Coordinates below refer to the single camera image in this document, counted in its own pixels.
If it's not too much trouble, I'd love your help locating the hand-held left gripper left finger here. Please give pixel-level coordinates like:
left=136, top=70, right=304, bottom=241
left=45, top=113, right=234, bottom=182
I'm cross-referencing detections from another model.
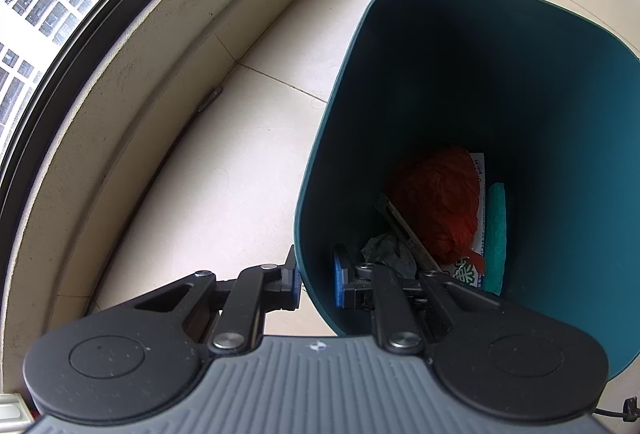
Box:
left=135, top=244, right=303, bottom=357

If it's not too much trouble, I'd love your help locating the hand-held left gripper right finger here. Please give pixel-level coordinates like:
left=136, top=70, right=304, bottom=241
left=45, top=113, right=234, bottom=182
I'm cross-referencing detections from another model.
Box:
left=332, top=243, right=502, bottom=357

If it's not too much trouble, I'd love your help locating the dark teal plastic bin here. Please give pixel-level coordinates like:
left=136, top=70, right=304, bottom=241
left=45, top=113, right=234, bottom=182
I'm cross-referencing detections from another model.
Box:
left=292, top=0, right=640, bottom=383

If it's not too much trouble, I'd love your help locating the crumpled grey wrapper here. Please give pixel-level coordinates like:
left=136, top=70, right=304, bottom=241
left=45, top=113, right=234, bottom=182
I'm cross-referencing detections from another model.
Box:
left=360, top=233, right=419, bottom=281

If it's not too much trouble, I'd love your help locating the silver foil strip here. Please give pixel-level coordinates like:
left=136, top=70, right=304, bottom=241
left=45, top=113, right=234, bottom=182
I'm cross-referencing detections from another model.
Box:
left=376, top=193, right=442, bottom=273

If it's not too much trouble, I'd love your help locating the red plastic bag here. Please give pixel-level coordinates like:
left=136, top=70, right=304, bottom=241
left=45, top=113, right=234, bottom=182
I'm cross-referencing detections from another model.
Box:
left=389, top=146, right=486, bottom=276

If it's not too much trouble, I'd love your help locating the white green snack box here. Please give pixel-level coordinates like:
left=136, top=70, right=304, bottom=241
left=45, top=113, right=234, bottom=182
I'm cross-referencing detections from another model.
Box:
left=441, top=152, right=490, bottom=291

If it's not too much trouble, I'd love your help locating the teal cloth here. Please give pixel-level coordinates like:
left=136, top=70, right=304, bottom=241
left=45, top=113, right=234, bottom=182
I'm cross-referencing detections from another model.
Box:
left=481, top=182, right=507, bottom=296

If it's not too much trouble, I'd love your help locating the white ribbed object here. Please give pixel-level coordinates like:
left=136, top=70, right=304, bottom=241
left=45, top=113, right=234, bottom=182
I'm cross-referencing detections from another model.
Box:
left=0, top=393, right=32, bottom=434

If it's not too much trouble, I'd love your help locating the black power cable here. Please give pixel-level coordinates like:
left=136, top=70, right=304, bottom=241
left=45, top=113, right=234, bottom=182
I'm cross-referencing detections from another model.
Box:
left=592, top=398, right=640, bottom=421

